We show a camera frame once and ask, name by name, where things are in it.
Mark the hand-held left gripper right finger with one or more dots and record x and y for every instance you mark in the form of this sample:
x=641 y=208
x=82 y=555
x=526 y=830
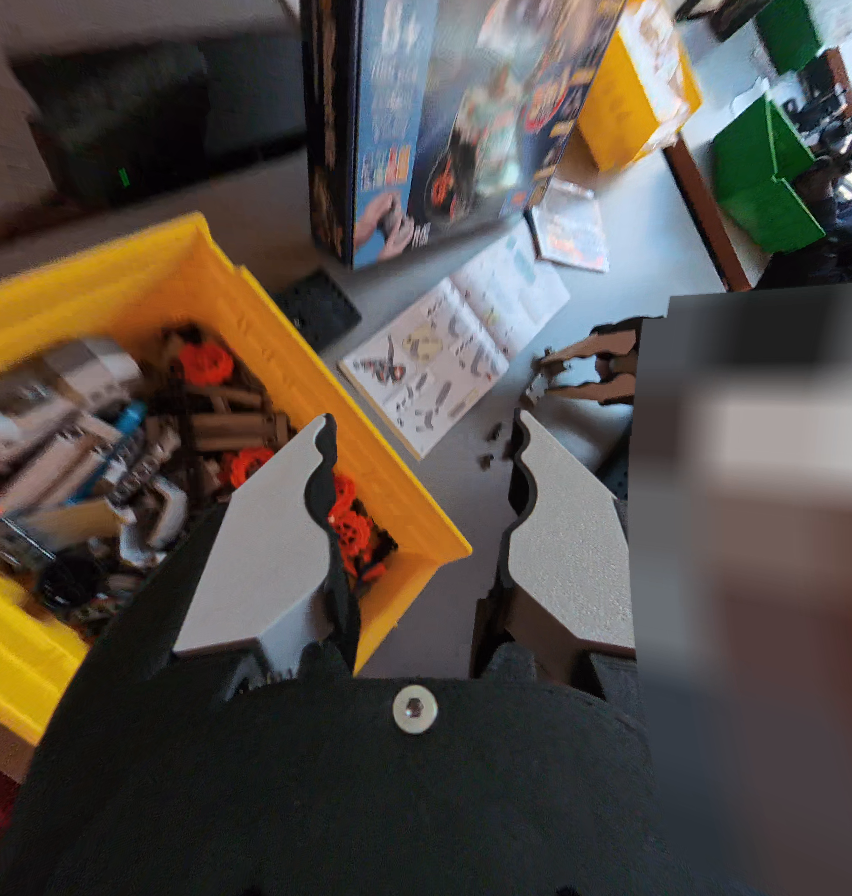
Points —
x=573 y=560

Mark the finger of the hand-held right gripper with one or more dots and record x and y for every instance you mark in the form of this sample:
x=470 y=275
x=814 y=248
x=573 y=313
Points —
x=594 y=393
x=580 y=350

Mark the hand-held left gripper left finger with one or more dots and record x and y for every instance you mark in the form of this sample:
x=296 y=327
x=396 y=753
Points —
x=258 y=560

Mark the pile of building bricks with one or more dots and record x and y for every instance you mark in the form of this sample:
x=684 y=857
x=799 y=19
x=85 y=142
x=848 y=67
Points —
x=188 y=434

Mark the black battery box brick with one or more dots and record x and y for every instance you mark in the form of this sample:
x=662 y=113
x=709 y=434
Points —
x=317 y=308

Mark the yellow plastic bin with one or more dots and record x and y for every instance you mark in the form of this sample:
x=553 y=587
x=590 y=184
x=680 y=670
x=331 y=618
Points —
x=188 y=280
x=622 y=105

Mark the grey desk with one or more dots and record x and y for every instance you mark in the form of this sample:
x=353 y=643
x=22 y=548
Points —
x=426 y=602

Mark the orange gear wheel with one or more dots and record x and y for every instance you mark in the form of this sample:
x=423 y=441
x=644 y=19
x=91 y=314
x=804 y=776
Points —
x=247 y=465
x=349 y=525
x=205 y=360

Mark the white instruction booklet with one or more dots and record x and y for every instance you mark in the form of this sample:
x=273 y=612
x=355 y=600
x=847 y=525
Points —
x=468 y=315

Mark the grey sticker sheet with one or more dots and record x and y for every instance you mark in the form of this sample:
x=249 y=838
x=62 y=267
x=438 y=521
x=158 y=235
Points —
x=569 y=224

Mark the blue beam brick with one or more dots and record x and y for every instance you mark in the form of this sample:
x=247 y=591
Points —
x=118 y=434

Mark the green plastic bin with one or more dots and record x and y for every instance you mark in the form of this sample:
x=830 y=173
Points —
x=769 y=213
x=748 y=154
x=790 y=31

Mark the grey motor brick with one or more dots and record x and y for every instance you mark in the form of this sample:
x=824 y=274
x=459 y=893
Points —
x=69 y=378

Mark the blue robot kit box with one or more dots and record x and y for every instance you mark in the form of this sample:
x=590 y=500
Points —
x=398 y=105

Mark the black electronic box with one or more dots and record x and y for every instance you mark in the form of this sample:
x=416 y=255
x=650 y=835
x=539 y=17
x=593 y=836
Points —
x=118 y=119

